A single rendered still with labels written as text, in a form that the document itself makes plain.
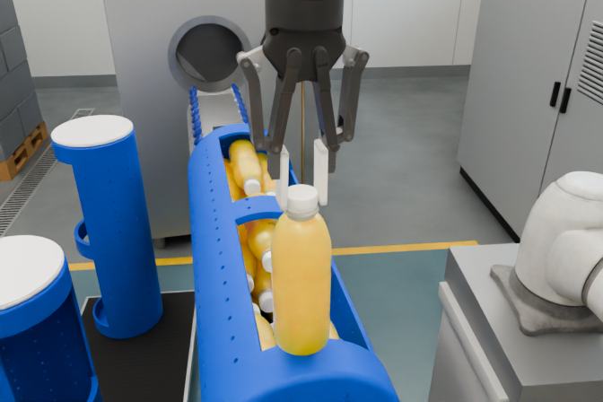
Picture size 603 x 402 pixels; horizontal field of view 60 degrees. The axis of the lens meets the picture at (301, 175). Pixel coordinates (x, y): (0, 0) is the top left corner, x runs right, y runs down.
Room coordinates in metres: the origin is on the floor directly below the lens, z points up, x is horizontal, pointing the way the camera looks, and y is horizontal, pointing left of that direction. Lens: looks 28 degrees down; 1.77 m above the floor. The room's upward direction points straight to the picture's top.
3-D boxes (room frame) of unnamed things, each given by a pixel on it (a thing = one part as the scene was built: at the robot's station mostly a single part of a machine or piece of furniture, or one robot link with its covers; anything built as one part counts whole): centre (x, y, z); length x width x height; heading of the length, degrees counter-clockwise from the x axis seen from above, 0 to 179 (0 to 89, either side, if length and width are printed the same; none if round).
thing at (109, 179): (1.76, 0.75, 0.59); 0.28 x 0.28 x 0.88
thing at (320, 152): (0.52, -0.02, 1.49); 0.03 x 0.01 x 0.07; 15
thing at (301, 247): (0.52, 0.00, 1.36); 0.07 x 0.07 x 0.19
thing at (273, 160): (0.51, 0.04, 1.52); 0.03 x 0.01 x 0.05; 105
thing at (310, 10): (0.52, 0.00, 1.65); 0.08 x 0.07 x 0.09; 105
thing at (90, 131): (1.76, 0.75, 1.03); 0.28 x 0.28 x 0.01
